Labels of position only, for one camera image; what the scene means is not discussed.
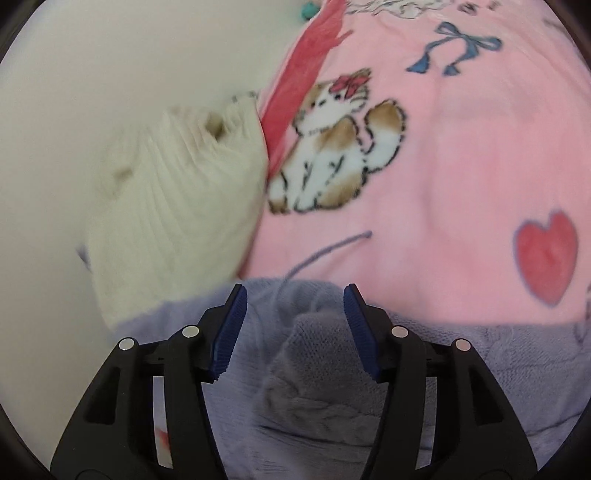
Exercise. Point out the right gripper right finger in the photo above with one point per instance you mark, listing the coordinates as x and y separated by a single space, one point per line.
445 415

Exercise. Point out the pink cartoon fleece blanket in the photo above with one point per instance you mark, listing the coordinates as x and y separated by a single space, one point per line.
442 163

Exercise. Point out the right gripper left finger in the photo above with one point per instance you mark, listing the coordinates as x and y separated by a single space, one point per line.
143 416

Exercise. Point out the cream quilted jacket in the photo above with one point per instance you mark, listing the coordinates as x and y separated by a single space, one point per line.
176 204

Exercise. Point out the purple knit hooded cardigan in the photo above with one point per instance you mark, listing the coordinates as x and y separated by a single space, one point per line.
295 402

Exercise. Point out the teal plush toy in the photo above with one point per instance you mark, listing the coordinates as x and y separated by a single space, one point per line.
310 9

